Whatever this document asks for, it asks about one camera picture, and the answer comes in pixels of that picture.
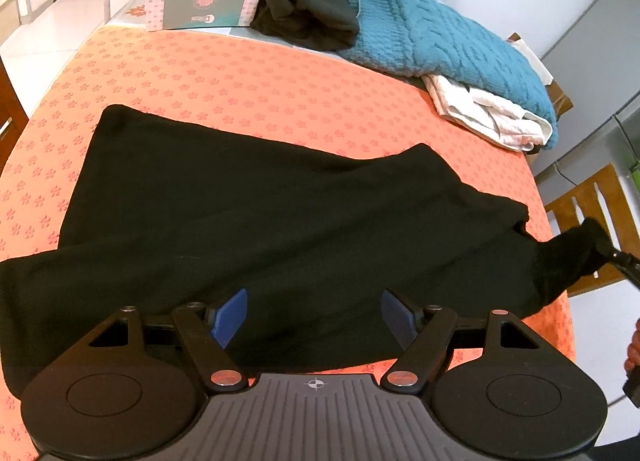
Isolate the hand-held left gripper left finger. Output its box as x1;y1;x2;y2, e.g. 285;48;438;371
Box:
85;288;251;394

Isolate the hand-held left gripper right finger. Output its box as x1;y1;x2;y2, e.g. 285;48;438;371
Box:
379;288;556;394

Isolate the brown cardboard box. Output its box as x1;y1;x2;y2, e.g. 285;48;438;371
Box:
506;32;575;156

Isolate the person's right hand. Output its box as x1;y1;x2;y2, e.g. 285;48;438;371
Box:
624;317;640;376

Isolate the wooden chair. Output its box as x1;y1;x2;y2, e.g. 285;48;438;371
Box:
542;163;640;297
0;56;30;142

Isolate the white quilted garment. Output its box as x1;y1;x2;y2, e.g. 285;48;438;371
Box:
422;73;553;152

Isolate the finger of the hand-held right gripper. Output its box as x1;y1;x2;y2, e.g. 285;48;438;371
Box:
607;246;640;292

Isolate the black long-sleeve top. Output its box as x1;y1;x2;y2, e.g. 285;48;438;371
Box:
0;105;615;394

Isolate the orange patterned mat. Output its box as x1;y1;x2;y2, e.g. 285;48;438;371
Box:
0;23;576;461

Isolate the teal knit sweater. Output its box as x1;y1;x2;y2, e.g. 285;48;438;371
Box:
336;0;560;150

